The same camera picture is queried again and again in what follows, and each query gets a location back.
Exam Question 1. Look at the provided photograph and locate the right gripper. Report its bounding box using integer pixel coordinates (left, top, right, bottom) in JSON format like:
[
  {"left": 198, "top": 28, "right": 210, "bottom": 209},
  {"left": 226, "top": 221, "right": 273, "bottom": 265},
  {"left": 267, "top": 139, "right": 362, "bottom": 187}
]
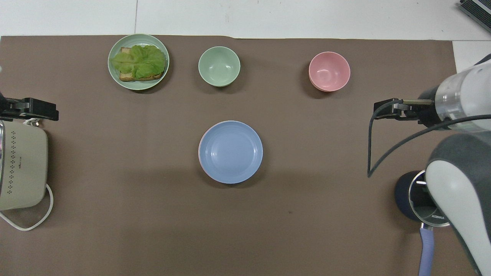
[{"left": 406, "top": 87, "right": 448, "bottom": 130}]

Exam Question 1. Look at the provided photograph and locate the pink bowl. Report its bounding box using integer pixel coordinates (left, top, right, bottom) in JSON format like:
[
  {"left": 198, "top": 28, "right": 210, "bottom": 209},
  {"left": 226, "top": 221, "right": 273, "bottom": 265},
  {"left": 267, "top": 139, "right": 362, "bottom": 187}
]
[{"left": 308, "top": 51, "right": 351, "bottom": 92}]

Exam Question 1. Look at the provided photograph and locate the grey ribbed device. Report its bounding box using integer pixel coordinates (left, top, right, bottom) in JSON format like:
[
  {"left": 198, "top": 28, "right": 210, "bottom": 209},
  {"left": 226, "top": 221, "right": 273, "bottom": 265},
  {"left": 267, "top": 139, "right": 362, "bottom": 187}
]
[{"left": 459, "top": 0, "right": 491, "bottom": 23}]

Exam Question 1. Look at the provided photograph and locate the blue plate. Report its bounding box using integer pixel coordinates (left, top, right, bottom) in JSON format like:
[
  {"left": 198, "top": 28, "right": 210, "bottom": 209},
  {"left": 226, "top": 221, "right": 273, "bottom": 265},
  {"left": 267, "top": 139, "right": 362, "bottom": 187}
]
[{"left": 199, "top": 121, "right": 264, "bottom": 184}]

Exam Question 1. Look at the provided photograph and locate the green bowl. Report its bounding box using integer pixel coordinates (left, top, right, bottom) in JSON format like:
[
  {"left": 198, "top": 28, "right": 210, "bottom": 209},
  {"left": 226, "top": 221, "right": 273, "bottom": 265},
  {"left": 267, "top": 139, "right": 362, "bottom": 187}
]
[{"left": 198, "top": 46, "right": 241, "bottom": 87}]

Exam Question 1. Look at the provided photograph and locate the green lettuce leaf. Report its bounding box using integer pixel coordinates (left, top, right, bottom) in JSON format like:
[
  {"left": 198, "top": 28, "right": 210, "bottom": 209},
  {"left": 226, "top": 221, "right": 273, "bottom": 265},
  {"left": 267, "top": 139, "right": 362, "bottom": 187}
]
[{"left": 110, "top": 44, "right": 168, "bottom": 79}]

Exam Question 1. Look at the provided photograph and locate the toast slice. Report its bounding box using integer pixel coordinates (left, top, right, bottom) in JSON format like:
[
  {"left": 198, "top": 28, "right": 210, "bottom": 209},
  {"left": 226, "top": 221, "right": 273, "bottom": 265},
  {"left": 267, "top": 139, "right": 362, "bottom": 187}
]
[{"left": 119, "top": 47, "right": 166, "bottom": 82}]

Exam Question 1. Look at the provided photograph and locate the green plate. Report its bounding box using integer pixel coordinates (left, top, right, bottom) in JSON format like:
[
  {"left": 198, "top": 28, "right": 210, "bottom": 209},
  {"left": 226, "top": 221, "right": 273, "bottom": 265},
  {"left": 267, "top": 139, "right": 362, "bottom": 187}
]
[{"left": 108, "top": 34, "right": 170, "bottom": 91}]

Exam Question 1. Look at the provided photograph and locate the black cable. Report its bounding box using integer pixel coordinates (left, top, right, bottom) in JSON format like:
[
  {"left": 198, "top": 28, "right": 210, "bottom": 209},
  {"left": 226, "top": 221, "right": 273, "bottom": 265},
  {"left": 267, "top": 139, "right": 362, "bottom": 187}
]
[{"left": 367, "top": 99, "right": 491, "bottom": 178}]

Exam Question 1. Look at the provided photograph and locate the dark blue pot lavender handle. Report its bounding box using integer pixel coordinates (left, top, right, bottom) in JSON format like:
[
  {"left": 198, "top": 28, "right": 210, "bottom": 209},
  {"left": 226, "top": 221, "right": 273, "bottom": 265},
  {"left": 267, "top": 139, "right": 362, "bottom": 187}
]
[{"left": 395, "top": 170, "right": 451, "bottom": 276}]

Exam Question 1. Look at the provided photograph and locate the white power cable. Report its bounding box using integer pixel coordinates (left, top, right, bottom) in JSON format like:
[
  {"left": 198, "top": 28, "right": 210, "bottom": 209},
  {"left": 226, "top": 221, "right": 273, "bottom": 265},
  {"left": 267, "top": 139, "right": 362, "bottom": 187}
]
[{"left": 0, "top": 184, "right": 54, "bottom": 232}]

